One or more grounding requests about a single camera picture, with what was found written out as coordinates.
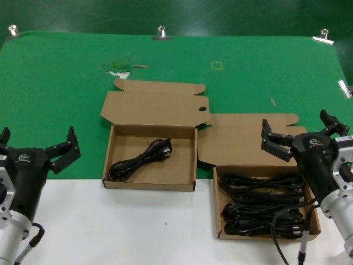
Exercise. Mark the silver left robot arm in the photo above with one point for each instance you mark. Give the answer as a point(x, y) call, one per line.
point(11, 234)

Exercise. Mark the cardboard box without hole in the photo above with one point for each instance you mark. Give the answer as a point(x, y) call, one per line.
point(234, 140)

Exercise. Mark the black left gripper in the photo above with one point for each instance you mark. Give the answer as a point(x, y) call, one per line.
point(27, 176)

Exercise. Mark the thin wooden stick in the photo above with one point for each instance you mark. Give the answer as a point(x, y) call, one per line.
point(141, 66)

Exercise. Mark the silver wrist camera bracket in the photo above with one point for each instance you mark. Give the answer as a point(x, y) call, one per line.
point(7, 190)
point(343, 165)

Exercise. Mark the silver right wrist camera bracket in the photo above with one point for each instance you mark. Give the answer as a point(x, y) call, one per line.
point(343, 165)

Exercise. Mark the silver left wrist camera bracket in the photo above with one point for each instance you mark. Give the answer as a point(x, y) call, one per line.
point(7, 190)

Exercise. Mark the small wooden chip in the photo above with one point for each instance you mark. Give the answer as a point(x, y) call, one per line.
point(273, 101)

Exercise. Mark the silver binder clip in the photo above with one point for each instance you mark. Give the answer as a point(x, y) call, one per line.
point(162, 34)
point(324, 37)
point(346, 89)
point(13, 31)

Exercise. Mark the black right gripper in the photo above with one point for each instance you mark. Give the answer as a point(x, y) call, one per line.
point(314, 160)

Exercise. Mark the cardboard box with round hole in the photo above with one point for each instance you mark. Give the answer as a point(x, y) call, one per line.
point(149, 106)

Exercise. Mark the green table mat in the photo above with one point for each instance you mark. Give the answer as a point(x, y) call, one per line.
point(55, 82)

